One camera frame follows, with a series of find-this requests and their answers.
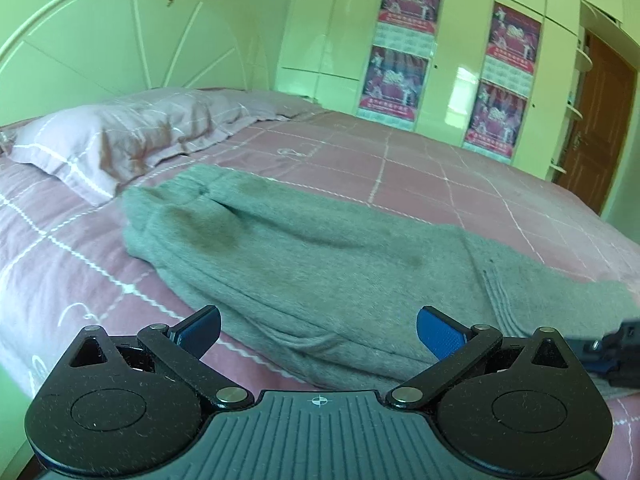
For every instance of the brown wooden door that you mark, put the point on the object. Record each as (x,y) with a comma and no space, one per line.
(597,120)

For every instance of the pink checked bed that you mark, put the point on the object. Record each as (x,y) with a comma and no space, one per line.
(400,170)

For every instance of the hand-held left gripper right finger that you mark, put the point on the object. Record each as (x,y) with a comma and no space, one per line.
(442,332)

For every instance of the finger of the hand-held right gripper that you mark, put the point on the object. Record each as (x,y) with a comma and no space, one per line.
(607,355)

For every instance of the red wall calendar poster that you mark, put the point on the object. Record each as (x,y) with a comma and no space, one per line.
(394,82)
(496,120)
(515,40)
(411,5)

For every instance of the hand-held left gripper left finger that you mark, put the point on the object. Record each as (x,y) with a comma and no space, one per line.
(200,330)

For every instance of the white corner shelf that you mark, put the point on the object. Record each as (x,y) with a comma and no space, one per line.
(575,105)

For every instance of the pink checked pillow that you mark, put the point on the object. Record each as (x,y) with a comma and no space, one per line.
(270,105)
(120,135)

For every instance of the white glossy wardrobe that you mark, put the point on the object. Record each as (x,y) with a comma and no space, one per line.
(460,40)

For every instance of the white arched headboard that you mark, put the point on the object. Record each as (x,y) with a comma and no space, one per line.
(125,35)

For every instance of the grey pants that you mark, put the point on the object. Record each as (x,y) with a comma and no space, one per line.
(320,270)

